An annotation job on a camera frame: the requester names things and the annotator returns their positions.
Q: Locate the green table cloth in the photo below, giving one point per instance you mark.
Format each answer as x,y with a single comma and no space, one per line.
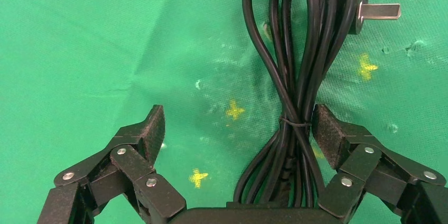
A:
87,58

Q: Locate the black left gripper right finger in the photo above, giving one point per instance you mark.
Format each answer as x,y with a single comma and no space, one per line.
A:
360,159

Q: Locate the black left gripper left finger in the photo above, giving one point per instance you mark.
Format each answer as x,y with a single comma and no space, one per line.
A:
129,159

